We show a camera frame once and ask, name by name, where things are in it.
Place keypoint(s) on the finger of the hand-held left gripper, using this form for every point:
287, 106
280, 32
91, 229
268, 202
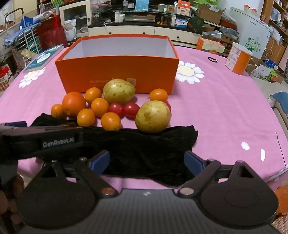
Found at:
15, 124
56, 130

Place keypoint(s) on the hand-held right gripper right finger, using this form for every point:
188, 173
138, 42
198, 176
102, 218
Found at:
192, 160

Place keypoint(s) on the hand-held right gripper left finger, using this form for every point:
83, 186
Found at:
99, 160

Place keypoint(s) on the small orange kumquat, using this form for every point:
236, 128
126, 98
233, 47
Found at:
86, 117
100, 107
158, 95
93, 94
57, 110
110, 121

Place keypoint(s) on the large orange tangerine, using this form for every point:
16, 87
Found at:
73, 104

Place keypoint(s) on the red cherry tomato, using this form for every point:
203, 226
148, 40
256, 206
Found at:
131, 109
115, 109
169, 107

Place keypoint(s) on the yellow-green spotted pear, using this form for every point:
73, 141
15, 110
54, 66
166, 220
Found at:
118, 91
153, 117

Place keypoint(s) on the orange cardboard box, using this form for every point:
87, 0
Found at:
117, 67

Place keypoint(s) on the person's left hand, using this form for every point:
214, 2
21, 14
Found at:
16, 185

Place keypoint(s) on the black cloth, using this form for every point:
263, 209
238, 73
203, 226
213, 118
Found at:
139, 153

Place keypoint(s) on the red snack cartons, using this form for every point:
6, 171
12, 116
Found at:
5, 78

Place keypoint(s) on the pink flowered tablecloth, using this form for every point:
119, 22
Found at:
225, 112

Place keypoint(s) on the teal paperback book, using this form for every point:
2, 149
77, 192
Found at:
42, 59

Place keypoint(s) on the red shopping bag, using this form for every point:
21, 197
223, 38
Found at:
51, 36

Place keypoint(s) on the white stand-up pouch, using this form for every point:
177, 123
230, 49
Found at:
70, 30

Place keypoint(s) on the blue cushion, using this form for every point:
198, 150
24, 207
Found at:
280, 99

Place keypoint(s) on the white and orange canister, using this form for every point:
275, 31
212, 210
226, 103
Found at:
238, 58

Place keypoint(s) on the green and white carton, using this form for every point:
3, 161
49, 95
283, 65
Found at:
267, 74

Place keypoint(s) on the orange and white carton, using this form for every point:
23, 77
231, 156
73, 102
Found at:
209, 46

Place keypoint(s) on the white glass-door cabinet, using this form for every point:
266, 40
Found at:
76, 13

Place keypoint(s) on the dark bookshelf with books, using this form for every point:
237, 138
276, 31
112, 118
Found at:
48, 5

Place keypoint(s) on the white TV cabinet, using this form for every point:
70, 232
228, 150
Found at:
144, 30

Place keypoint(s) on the dark green bag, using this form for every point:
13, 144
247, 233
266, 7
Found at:
196, 24

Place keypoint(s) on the blue and white box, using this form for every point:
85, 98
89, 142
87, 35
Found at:
181, 23

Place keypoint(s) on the silver media player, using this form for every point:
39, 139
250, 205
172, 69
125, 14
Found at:
139, 18

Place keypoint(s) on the small white fridge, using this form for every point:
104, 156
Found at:
252, 29

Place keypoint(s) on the brown cardboard box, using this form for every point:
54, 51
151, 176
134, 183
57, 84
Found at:
210, 13

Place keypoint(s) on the blue standing packet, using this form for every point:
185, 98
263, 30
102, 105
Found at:
142, 4

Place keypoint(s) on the red and white carton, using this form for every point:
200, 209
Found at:
182, 7

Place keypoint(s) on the white and orange bowls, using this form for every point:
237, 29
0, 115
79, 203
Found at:
249, 9

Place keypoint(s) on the wooden shelf unit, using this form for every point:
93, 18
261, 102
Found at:
267, 9

